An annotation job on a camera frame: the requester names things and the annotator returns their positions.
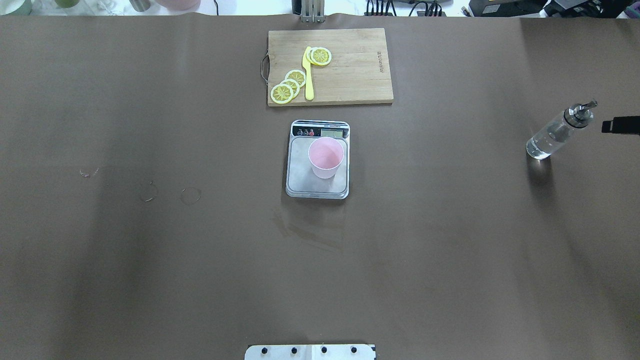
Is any digital kitchen scale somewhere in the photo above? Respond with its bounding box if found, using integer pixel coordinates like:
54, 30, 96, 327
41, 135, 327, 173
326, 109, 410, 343
285, 120, 351, 199

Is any lemon slice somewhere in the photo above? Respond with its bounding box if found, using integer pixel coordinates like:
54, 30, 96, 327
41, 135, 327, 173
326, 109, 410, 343
310, 47, 333, 66
284, 69, 307, 87
270, 83, 297, 105
304, 47, 315, 65
280, 79, 300, 100

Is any lemon slice bottom front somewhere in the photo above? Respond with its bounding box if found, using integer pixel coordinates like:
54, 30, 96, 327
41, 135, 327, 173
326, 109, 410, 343
310, 47, 333, 66

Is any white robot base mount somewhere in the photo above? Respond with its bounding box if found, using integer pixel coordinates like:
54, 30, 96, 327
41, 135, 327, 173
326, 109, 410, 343
244, 343, 378, 360

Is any lemon slice bottom back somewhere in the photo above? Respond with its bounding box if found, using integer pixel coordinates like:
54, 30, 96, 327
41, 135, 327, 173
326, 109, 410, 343
304, 47, 315, 65

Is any aluminium frame post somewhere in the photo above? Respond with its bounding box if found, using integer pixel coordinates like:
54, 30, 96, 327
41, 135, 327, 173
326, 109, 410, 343
300, 0, 326, 23

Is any pink plastic cup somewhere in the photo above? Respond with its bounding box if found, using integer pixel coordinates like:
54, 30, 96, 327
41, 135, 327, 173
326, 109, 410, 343
307, 136, 345, 179

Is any bamboo cutting board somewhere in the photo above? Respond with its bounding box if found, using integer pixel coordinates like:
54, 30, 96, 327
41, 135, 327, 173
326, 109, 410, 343
267, 28, 394, 107

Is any lemon slice top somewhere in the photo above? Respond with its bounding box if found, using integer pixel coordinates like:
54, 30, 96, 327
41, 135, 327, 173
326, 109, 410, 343
270, 83, 297, 105

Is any clear glass sauce bottle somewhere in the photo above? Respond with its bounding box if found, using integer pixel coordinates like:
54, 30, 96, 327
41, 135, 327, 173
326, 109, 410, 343
525, 99, 598, 160

